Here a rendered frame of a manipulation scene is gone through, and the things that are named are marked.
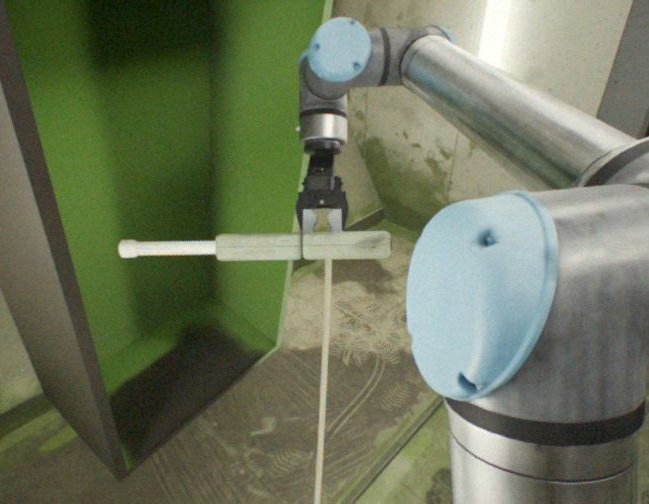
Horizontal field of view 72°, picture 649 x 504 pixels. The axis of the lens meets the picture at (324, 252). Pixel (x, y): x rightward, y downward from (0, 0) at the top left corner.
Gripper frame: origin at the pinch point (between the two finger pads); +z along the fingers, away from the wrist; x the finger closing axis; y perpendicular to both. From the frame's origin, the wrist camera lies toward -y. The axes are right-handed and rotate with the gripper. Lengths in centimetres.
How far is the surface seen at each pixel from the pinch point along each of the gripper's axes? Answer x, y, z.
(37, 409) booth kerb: 115, 86, 62
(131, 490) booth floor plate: 68, 66, 82
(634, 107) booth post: -127, 112, -60
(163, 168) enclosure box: 44, 34, -22
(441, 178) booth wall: -62, 188, -42
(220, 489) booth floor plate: 38, 68, 82
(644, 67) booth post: -126, 105, -74
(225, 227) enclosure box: 33, 57, -7
